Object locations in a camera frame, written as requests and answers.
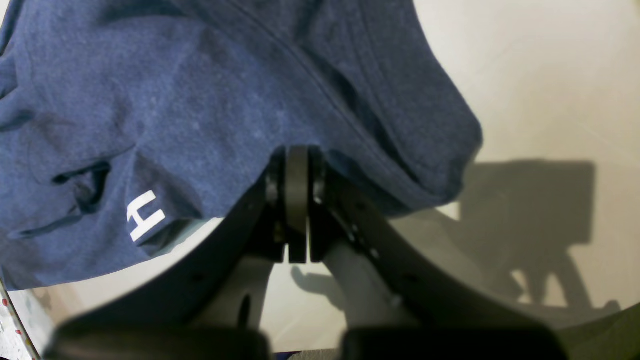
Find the dark blue t-shirt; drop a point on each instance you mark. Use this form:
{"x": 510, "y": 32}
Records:
{"x": 121, "y": 118}

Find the terrazzo patterned side table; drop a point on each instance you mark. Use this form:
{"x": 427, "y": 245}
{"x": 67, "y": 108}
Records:
{"x": 15, "y": 343}

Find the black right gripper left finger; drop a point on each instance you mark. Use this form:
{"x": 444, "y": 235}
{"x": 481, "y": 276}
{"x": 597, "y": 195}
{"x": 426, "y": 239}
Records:
{"x": 209, "y": 305}

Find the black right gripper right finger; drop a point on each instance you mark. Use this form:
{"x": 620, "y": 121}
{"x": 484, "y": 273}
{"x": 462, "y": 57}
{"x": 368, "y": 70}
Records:
{"x": 398, "y": 305}

